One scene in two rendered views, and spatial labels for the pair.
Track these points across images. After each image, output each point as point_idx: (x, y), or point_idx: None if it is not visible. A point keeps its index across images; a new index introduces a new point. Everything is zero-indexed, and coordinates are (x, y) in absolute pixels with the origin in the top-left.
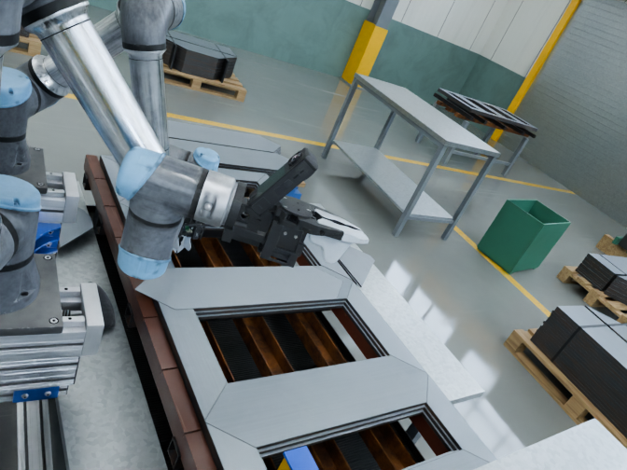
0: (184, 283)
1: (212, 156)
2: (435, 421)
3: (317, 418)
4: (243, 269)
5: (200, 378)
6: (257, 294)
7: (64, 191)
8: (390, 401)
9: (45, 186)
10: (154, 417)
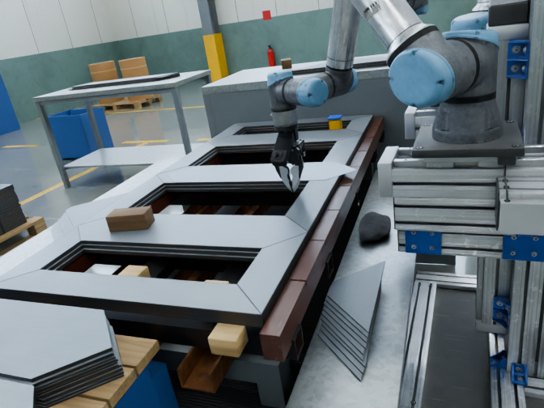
0: (312, 172)
1: (279, 70)
2: (238, 133)
3: (303, 133)
4: (247, 179)
5: (350, 142)
6: (260, 167)
7: (397, 152)
8: (252, 135)
9: (423, 124)
10: (354, 221)
